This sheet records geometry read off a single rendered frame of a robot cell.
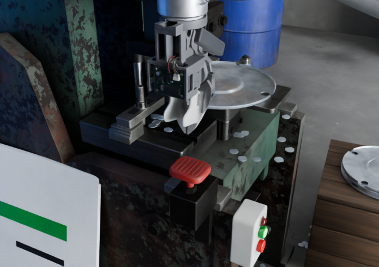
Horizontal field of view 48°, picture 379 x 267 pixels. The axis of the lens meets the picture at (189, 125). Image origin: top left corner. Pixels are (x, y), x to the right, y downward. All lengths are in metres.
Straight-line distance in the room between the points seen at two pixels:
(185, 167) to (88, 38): 0.46
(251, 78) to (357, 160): 0.63
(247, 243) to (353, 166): 0.74
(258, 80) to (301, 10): 3.38
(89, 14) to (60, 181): 0.44
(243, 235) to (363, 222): 0.65
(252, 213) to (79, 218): 0.49
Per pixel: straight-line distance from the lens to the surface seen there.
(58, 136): 1.15
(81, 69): 1.10
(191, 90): 0.65
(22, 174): 1.27
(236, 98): 1.01
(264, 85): 1.09
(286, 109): 1.29
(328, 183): 1.51
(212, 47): 0.71
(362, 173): 1.54
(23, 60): 1.11
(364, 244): 1.55
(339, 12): 4.39
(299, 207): 1.94
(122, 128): 0.98
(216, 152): 1.05
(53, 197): 1.21
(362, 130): 2.63
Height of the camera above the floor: 1.21
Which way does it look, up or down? 29 degrees down
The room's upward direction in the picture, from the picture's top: straight up
